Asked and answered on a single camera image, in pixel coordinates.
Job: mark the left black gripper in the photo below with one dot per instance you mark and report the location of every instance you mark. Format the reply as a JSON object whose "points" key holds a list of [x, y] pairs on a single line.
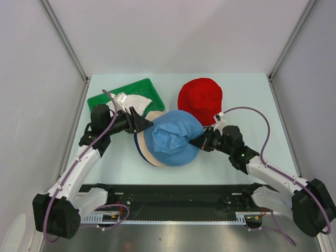
{"points": [[135, 122]]}

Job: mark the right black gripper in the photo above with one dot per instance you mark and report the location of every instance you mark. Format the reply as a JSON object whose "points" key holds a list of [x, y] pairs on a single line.
{"points": [[203, 142]]}

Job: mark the dark blue bucket hat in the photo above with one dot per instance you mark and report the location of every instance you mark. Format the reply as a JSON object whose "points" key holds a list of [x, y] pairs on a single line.
{"points": [[138, 147]]}

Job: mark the beige bucket hat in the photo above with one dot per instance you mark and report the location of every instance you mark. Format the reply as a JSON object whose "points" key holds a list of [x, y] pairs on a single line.
{"points": [[152, 115]]}

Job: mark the light blue hat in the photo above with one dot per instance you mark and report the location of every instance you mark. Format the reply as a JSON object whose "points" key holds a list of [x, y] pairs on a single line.
{"points": [[169, 140]]}

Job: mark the red hat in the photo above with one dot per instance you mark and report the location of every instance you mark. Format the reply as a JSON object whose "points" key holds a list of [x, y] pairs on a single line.
{"points": [[202, 98]]}

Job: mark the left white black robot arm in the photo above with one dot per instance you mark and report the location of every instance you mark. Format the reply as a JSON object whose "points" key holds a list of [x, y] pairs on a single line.
{"points": [[60, 211]]}

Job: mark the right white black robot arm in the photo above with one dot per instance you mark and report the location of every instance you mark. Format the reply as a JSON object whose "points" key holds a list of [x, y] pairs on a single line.
{"points": [[307, 203]]}

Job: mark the white hat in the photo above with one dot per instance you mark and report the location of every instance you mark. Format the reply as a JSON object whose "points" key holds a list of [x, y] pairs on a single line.
{"points": [[140, 103]]}

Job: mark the green plastic tray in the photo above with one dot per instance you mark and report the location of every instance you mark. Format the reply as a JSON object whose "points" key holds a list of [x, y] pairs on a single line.
{"points": [[142, 87]]}

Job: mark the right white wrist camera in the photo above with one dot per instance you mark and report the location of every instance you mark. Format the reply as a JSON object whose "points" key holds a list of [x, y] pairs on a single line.
{"points": [[220, 122]]}

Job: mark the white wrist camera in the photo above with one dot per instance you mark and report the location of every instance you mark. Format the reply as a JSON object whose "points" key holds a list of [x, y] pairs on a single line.
{"points": [[123, 102], [220, 122]]}

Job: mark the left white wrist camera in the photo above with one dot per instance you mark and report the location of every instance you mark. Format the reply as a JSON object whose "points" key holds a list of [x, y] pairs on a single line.
{"points": [[123, 102]]}

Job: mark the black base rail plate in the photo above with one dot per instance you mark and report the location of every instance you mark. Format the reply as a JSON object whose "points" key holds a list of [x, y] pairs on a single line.
{"points": [[181, 202]]}

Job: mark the white slotted cable duct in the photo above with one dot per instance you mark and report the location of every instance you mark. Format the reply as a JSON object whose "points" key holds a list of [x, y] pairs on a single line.
{"points": [[103, 220]]}

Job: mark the left aluminium frame post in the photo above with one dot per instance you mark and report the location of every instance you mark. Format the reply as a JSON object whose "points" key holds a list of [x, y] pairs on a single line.
{"points": [[56, 24]]}

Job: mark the aluminium frame post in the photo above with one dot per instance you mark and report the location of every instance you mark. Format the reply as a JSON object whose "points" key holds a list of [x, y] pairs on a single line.
{"points": [[56, 24], [308, 9]]}

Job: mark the right aluminium frame post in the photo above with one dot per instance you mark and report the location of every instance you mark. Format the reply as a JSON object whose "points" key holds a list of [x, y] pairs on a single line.
{"points": [[308, 9]]}

